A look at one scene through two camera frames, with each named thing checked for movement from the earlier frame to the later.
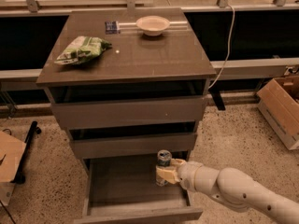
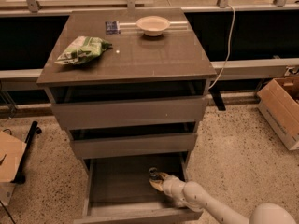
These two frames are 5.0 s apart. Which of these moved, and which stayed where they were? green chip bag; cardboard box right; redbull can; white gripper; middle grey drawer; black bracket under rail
Moved: redbull can; white gripper
Stayed: black bracket under rail; green chip bag; middle grey drawer; cardboard box right
